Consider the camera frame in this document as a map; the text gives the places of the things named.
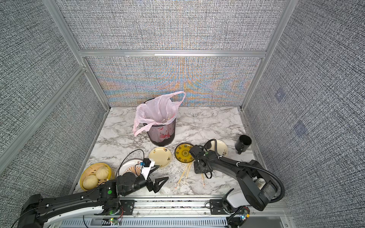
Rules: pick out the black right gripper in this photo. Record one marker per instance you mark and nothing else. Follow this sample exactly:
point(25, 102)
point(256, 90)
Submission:
point(196, 170)

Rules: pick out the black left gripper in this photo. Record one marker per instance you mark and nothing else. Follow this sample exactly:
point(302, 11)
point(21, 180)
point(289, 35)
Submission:
point(155, 187)

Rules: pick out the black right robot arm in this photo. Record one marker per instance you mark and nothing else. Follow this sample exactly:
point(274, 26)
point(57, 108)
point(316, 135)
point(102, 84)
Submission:
point(259, 186)

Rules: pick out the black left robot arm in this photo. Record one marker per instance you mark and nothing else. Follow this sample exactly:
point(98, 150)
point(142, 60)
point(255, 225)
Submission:
point(104, 199)

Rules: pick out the wrapped chopsticks pile on table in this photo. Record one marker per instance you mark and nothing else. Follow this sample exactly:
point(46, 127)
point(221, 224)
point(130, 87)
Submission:
point(184, 175)

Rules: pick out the single chopstick on table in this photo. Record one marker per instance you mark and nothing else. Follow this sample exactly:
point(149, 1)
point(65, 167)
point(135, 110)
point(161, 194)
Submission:
point(202, 179)

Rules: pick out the yellow patterned black plate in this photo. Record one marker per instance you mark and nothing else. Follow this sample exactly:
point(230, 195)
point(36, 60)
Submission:
point(182, 153)

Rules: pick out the cream small plate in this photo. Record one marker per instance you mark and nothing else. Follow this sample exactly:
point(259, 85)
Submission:
point(161, 156)

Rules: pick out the black mug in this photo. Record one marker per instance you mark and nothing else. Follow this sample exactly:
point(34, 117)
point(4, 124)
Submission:
point(243, 143)

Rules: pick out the black mesh trash bin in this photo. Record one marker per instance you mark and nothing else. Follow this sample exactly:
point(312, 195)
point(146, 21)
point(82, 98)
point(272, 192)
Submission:
point(162, 135)

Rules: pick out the steamed bun upper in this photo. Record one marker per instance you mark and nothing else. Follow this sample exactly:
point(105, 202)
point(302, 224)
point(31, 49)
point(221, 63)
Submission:
point(102, 173)

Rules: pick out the steamed bun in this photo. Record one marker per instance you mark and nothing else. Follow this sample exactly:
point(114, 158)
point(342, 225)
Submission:
point(102, 173)
point(90, 182)

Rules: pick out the steamed bun lower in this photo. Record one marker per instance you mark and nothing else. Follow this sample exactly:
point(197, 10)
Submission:
point(90, 182)

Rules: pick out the yellow steamer basket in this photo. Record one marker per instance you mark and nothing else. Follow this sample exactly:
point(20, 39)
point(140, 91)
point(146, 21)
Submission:
point(92, 169)

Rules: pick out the pink plastic trash bag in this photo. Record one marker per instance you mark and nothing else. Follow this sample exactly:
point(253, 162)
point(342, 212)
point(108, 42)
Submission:
point(158, 111)

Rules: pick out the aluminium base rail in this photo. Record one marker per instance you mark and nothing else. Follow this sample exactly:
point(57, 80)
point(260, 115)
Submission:
point(181, 211)

